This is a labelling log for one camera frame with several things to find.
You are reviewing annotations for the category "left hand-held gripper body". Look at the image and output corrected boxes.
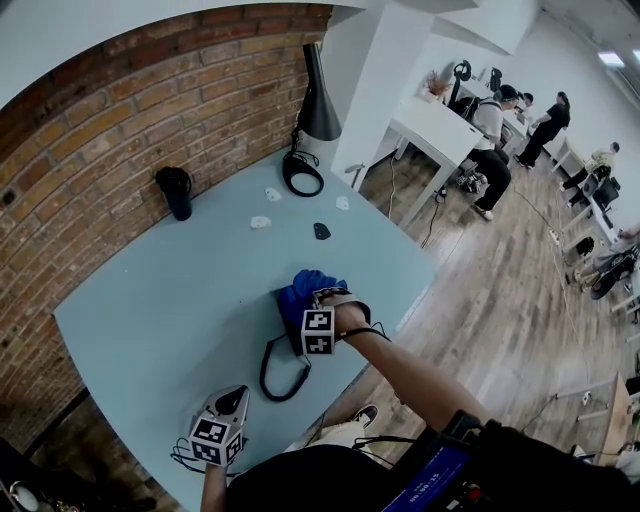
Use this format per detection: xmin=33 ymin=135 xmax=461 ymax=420
xmin=188 ymin=383 xmax=251 ymax=469

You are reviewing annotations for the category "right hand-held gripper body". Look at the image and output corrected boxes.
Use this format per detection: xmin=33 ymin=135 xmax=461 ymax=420
xmin=300 ymin=286 xmax=357 ymax=357

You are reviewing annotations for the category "blue cloth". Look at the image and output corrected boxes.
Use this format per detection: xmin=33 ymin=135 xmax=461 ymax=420
xmin=277 ymin=268 xmax=350 ymax=329

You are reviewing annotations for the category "person's left forearm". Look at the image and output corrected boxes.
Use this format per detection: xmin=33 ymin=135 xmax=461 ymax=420
xmin=200 ymin=462 xmax=231 ymax=512

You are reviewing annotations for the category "person's right forearm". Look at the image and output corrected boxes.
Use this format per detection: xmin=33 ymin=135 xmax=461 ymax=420
xmin=339 ymin=327 xmax=491 ymax=434

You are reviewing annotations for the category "person's right hand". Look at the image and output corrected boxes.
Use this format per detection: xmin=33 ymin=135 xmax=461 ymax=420
xmin=332 ymin=298 xmax=373 ymax=341

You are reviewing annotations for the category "person's beige trouser leg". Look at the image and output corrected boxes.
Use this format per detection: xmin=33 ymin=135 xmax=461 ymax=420
xmin=289 ymin=419 xmax=374 ymax=454

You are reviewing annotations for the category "person's black shirt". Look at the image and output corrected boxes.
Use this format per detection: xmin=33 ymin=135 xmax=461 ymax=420
xmin=224 ymin=444 xmax=396 ymax=512

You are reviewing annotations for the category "black chest-mounted screen device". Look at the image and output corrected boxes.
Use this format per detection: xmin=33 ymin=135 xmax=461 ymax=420
xmin=382 ymin=412 xmax=496 ymax=512

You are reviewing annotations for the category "black tumbler bottle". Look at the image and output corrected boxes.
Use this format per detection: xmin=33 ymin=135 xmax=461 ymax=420
xmin=154 ymin=166 xmax=194 ymax=223

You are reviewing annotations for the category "round white object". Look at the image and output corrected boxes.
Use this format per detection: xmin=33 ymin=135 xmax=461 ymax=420
xmin=9 ymin=482 xmax=41 ymax=512

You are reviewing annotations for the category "black desk lamp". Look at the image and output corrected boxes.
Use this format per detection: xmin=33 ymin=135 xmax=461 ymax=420
xmin=281 ymin=42 xmax=343 ymax=199

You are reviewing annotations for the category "large white office desk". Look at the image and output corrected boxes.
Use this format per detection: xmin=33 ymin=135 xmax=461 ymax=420
xmin=387 ymin=95 xmax=485 ymax=231

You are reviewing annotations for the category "dried potted plant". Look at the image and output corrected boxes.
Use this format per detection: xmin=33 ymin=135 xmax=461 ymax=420
xmin=422 ymin=69 xmax=451 ymax=105

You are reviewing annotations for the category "tall black office chair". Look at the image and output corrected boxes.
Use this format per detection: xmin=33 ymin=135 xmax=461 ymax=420
xmin=447 ymin=59 xmax=474 ymax=109

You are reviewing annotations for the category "light wooden desk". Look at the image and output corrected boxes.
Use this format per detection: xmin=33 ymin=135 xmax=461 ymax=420
xmin=597 ymin=372 xmax=640 ymax=466

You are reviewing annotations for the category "black cable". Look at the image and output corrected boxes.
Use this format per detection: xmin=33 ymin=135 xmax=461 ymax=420
xmin=258 ymin=335 xmax=312 ymax=403

